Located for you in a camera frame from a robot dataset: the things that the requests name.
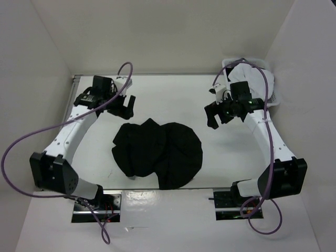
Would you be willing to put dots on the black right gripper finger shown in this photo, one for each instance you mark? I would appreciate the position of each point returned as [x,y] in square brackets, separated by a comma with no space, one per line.
[211,121]
[211,109]

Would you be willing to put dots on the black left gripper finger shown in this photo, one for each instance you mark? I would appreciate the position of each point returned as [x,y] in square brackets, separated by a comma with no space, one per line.
[128,111]
[118,110]

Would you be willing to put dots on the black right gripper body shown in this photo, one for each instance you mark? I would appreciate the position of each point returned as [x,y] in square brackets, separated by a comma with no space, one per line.
[226,112]

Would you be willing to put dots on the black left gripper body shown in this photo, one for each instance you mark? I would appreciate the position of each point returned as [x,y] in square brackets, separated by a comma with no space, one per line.
[118,102]

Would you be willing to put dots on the black skirt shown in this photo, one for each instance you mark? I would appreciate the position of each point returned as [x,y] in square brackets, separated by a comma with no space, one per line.
[172,151]

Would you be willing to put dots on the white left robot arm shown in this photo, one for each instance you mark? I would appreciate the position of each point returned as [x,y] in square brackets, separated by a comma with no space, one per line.
[52,169]

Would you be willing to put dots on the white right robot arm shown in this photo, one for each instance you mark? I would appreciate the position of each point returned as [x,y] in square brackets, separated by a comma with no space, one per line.
[284,173]

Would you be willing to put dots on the white skirt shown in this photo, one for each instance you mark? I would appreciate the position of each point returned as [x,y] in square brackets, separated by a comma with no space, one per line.
[250,74]

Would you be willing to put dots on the white plastic basket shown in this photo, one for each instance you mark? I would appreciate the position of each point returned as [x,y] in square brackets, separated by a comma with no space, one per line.
[273,98]

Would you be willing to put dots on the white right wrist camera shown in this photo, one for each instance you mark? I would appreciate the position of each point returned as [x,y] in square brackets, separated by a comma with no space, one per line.
[220,91]

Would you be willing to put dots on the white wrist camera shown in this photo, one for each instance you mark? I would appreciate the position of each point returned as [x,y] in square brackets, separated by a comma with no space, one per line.
[120,81]
[220,91]

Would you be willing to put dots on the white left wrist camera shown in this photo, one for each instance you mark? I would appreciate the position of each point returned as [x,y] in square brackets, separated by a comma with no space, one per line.
[120,81]

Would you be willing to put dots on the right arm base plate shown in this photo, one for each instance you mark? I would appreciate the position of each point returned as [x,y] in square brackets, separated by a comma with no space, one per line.
[227,205]

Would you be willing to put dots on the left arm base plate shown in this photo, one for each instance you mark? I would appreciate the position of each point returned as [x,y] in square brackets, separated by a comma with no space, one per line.
[108,210]

